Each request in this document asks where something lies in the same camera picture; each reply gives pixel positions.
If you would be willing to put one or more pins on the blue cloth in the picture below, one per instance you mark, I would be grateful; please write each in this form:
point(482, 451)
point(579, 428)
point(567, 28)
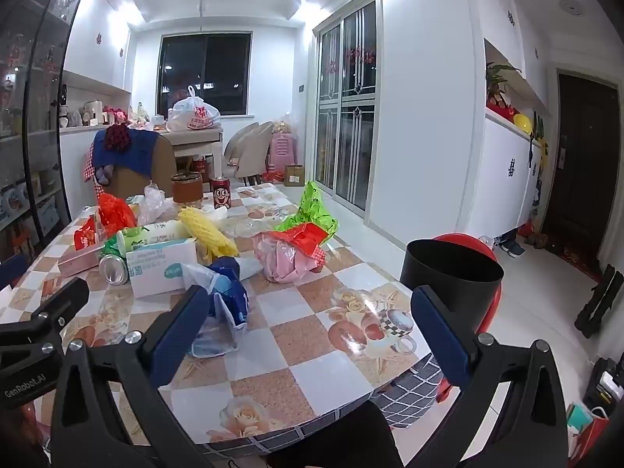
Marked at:
point(136, 151)

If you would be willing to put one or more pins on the crushed aluminium can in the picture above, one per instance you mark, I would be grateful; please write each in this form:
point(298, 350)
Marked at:
point(113, 268)

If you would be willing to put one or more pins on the white plastic bag red print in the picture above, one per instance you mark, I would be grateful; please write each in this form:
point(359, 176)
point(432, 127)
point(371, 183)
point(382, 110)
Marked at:
point(195, 114)

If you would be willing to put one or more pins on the orange-red plastic bag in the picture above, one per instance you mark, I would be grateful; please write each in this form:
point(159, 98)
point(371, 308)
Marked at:
point(114, 214)

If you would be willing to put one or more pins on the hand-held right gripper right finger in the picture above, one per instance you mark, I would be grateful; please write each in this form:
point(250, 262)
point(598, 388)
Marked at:
point(438, 336)

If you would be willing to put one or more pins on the yellow balloon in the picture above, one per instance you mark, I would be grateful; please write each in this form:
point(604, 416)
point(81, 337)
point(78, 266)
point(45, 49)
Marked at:
point(522, 123)

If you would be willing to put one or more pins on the green foil wrapper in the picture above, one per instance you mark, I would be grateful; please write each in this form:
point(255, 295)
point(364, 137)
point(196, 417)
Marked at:
point(312, 207)

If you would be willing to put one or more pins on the sliding glass door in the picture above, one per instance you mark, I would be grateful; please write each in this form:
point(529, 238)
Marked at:
point(348, 146)

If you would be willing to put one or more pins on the beige dining table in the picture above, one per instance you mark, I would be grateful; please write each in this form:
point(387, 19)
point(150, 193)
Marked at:
point(195, 137)

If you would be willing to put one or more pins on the black equipment bag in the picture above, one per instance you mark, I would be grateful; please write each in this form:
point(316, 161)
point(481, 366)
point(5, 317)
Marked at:
point(599, 302)

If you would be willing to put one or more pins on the yellow corn-like package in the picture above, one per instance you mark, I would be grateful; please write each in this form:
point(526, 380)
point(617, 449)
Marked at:
point(207, 231)

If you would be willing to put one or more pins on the glass display cabinet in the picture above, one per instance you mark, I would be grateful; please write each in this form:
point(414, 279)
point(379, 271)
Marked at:
point(34, 107)

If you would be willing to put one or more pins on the brown jar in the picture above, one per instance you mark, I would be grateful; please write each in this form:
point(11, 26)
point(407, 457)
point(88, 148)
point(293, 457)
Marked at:
point(186, 190)

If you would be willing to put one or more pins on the blue plastic bag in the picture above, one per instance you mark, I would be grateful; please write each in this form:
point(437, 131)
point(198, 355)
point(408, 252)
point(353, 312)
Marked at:
point(229, 292)

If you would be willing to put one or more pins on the potted plant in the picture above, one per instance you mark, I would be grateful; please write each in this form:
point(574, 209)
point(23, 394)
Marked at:
point(497, 78)

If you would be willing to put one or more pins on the beige upholstered chair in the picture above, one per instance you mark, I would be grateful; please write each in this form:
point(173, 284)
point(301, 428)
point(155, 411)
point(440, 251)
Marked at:
point(261, 151)
point(239, 148)

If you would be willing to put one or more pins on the black yellow tool case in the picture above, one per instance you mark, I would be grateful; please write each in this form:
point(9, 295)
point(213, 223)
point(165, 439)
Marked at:
point(604, 385)

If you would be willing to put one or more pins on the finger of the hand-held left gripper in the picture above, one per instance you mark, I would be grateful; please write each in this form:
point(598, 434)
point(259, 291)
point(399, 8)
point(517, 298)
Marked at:
point(63, 297)

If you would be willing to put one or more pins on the small cardboard box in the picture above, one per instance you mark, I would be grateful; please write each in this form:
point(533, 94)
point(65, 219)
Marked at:
point(295, 175)

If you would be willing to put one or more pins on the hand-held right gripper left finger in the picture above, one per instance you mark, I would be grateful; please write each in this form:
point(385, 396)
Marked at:
point(170, 341)

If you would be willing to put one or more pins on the clear bag of snacks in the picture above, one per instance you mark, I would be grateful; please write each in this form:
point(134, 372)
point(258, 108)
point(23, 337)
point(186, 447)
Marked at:
point(283, 124)

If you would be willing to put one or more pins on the red plastic stool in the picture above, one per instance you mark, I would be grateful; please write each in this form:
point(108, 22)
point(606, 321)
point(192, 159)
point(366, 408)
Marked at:
point(492, 302)

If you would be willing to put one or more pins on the pink plastic bag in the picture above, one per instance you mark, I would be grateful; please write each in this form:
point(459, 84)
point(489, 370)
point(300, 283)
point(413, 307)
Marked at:
point(285, 261)

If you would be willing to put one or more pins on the pair of blue shoes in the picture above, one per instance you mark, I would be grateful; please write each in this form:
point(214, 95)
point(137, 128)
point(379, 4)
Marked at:
point(514, 249)

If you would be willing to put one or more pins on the white cardboard box blue print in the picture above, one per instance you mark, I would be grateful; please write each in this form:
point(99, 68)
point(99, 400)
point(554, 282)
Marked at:
point(156, 265)

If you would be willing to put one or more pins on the pink flat box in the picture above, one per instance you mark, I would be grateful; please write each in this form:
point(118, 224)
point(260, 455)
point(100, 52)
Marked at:
point(78, 261)

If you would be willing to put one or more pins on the dark entrance door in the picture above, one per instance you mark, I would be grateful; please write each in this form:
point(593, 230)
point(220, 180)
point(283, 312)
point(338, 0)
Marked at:
point(580, 165)

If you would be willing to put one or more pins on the clear plastic bag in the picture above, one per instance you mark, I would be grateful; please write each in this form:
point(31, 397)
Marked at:
point(155, 202)

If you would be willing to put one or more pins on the black waste bin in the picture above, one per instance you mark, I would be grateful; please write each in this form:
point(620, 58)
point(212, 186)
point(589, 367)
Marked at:
point(453, 292)

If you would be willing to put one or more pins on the dark window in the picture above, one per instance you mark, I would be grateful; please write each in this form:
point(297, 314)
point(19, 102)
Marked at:
point(224, 68)

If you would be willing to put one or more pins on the stack of pink stools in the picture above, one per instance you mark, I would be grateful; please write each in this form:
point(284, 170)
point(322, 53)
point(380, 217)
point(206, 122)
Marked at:
point(283, 148)

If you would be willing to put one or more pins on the red drink can face print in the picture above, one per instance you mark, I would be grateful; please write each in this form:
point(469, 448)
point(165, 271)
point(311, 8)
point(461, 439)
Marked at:
point(220, 195)

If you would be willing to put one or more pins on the white shoe cabinet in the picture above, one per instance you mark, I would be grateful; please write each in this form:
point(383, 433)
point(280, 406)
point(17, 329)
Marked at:
point(507, 156)

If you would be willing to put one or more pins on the dark red knitted cloth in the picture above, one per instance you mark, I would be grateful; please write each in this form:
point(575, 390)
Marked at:
point(117, 137)

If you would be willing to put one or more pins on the pale green white bottle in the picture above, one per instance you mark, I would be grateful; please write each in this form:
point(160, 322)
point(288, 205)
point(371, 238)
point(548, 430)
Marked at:
point(156, 234)

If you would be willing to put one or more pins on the red door mat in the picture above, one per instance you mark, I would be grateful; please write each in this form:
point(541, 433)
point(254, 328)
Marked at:
point(577, 263)

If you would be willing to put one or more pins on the cardboard box with clothes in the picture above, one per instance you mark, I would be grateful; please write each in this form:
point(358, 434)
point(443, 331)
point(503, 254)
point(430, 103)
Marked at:
point(131, 180)

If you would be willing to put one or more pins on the red checked cloth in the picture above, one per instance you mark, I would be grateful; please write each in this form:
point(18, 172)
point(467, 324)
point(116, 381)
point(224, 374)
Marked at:
point(88, 168)

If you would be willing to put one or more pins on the red snack packet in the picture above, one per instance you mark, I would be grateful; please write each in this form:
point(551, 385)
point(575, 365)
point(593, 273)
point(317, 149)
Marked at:
point(87, 239)

